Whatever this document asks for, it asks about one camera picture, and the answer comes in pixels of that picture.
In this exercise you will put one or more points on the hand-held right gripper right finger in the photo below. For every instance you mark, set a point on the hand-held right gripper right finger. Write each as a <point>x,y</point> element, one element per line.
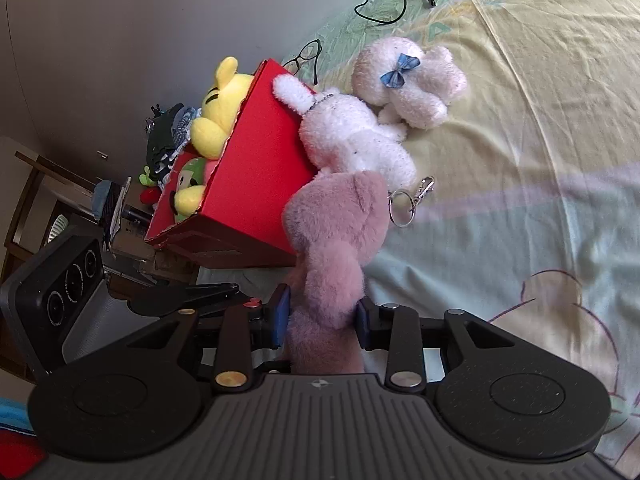
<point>364,325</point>

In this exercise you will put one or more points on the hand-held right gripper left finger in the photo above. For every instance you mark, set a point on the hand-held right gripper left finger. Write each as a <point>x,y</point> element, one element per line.
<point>281,320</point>

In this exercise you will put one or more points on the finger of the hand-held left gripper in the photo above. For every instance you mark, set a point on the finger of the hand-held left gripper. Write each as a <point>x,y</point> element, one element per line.
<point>190,296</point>

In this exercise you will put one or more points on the dusty pink plush toy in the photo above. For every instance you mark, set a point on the dusty pink plush toy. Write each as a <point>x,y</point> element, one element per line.
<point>330,240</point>

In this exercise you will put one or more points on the green bean plush toy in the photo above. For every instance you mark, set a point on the green bean plush toy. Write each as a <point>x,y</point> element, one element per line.
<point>192,165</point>

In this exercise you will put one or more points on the red cardboard box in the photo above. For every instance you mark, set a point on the red cardboard box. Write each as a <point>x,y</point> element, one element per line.
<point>255,180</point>

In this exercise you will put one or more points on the white plush bunny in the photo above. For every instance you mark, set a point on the white plush bunny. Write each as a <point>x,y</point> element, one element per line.
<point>360,145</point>

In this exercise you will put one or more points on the yellow tiger plush toy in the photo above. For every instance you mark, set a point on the yellow tiger plush toy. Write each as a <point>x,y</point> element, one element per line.
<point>220,105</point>

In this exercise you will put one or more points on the light pink plush toy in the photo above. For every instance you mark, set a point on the light pink plush toy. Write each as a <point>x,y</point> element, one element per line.
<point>425,100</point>

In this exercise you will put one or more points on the small green red toy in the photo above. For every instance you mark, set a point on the small green red toy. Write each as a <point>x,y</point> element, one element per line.
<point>148,182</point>

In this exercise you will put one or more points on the red and blue fabric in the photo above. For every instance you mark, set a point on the red and blue fabric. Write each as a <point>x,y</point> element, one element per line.
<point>15,440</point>

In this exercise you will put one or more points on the dark cloth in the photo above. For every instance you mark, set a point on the dark cloth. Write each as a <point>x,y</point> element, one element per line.
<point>160,140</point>

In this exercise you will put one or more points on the black eyeglasses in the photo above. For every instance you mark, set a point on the black eyeglasses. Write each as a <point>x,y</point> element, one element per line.
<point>307,52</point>

